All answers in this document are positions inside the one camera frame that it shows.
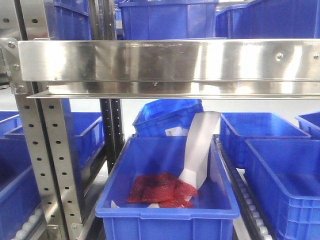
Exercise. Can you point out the steel shelf crossbeam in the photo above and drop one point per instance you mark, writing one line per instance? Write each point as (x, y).
(208, 69)

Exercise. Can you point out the perforated steel shelf upright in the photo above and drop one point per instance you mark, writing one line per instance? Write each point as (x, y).
(45, 130)

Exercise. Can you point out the tilted blue bin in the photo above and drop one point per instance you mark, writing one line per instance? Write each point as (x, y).
(157, 116)

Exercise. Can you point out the white paper strip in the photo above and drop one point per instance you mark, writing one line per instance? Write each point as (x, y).
(197, 147)

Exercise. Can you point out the black perforated upright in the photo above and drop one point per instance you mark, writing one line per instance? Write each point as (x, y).
(111, 112)

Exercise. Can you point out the red mesh bags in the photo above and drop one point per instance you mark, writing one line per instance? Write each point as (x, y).
(164, 189)

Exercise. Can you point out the blue bin right rear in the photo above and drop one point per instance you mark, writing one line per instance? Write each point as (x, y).
(237, 127)

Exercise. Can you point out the blue bin left rear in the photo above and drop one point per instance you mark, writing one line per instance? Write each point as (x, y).
(87, 140)

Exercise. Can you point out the blue bin upper centre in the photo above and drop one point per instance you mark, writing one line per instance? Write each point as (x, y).
(168, 19)

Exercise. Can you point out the blue bin with red bags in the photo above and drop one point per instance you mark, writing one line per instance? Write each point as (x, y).
(210, 218)

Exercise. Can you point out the blue bin right front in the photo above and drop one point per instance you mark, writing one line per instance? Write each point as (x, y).
(284, 176)

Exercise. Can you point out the blue bin upper left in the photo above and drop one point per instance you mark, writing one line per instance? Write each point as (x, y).
(68, 19)

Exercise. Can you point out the white roller track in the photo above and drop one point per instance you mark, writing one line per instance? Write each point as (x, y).
(252, 223)

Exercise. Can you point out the blue bin upper right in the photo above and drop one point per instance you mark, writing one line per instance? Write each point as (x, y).
(270, 19)

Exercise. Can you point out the blue bin left front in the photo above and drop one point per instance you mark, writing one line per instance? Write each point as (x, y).
(19, 195)

